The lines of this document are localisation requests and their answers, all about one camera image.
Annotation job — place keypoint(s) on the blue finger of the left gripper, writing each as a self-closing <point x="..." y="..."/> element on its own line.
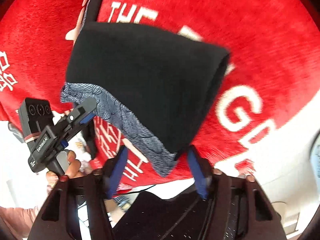
<point x="82" y="113"/>

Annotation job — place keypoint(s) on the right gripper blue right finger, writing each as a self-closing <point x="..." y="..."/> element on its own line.
<point x="201" y="170"/>

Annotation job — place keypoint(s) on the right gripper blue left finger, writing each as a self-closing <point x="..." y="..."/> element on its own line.
<point x="113" y="171"/>

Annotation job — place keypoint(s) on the black pants with blue waistband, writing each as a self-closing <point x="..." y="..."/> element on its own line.
<point x="156" y="87"/>

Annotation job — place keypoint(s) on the person's left forearm pink sleeve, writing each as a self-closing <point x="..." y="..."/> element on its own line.
<point x="19" y="221"/>

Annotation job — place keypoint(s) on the person's left hand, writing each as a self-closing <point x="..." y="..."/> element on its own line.
<point x="73" y="170"/>

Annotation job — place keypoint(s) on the black garment near bed edge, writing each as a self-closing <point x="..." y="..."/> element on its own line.
<point x="151" y="217"/>

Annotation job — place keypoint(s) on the red blanket with white lettering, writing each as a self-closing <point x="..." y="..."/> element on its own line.
<point x="267" y="110"/>

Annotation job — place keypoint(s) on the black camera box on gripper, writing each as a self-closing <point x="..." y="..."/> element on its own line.
<point x="34" y="115"/>

